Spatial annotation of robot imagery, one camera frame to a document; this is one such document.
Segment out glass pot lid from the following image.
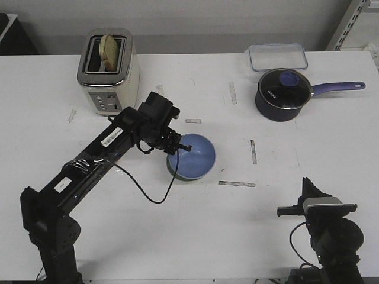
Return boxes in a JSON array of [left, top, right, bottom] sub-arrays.
[[258, 68, 311, 109]]

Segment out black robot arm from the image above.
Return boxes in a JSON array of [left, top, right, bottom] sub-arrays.
[[20, 92, 191, 283], [277, 177, 364, 283]]

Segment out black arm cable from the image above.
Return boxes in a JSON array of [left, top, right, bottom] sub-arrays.
[[289, 222, 322, 270], [106, 115, 182, 204]]

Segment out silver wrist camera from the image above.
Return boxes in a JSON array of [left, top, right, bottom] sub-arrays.
[[303, 196, 343, 212]]

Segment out clear plastic food container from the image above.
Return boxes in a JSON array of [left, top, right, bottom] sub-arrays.
[[247, 43, 308, 72]]

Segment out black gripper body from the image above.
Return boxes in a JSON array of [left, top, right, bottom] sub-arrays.
[[277, 195, 357, 221], [153, 129, 182, 155]]

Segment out toast bread slice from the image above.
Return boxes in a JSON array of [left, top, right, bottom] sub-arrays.
[[99, 34, 120, 72]]

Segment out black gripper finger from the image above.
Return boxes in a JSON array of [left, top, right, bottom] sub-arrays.
[[301, 177, 326, 198], [177, 143, 192, 151]]

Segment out blue plastic bowl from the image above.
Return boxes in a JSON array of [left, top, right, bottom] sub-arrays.
[[166, 133, 216, 175]]

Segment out cream two-slot toaster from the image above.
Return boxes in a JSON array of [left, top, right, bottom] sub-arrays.
[[76, 28, 140, 115]]

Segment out dark blue saucepan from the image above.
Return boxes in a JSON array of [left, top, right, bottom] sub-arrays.
[[255, 68, 366, 122]]

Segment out white metal shelf rack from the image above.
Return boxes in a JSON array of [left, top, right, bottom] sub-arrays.
[[325, 1, 378, 51]]

